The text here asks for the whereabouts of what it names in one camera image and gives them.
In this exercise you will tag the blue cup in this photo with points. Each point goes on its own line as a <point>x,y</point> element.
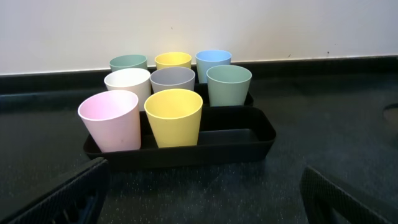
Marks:
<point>211,67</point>

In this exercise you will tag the yellow cup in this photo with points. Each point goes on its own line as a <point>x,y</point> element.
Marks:
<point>173,60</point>
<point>175,124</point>

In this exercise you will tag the grey cup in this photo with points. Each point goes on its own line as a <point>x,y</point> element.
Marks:
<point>172,81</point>

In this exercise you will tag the white cup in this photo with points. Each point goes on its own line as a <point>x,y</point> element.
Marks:
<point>130,82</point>

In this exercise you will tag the pink cup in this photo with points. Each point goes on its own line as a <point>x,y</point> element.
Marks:
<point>115,127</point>

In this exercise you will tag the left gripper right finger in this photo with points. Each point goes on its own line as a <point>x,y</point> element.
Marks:
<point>335,202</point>

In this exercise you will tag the green cup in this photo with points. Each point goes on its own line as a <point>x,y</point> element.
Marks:
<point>228,90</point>
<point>127,61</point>

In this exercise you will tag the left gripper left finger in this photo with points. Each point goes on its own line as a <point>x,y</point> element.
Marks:
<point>62,199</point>

